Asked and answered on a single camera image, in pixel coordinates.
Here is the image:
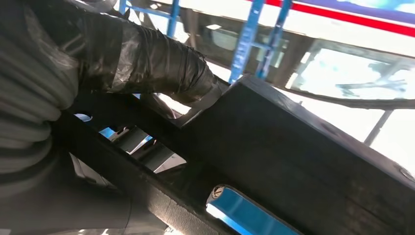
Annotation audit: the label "white car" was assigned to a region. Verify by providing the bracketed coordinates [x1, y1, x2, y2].
[129, 0, 415, 177]

